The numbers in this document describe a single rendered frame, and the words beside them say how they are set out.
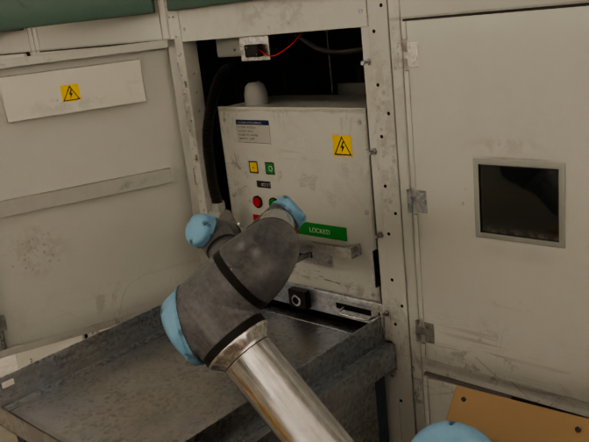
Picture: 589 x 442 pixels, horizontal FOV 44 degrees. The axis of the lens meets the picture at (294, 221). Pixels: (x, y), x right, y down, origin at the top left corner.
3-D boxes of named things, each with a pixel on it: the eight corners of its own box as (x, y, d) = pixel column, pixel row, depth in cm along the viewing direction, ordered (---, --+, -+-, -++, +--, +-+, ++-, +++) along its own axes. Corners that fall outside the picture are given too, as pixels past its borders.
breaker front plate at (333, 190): (377, 309, 174) (361, 111, 161) (238, 276, 206) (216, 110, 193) (380, 307, 175) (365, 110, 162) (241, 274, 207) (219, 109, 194)
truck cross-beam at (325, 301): (387, 328, 174) (386, 305, 172) (233, 289, 209) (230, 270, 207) (400, 320, 177) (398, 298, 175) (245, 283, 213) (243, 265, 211)
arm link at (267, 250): (268, 204, 107) (278, 184, 155) (215, 254, 108) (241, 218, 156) (322, 261, 108) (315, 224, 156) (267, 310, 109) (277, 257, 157)
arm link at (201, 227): (193, 255, 153) (176, 230, 159) (228, 265, 162) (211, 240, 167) (214, 227, 151) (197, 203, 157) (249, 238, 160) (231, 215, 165)
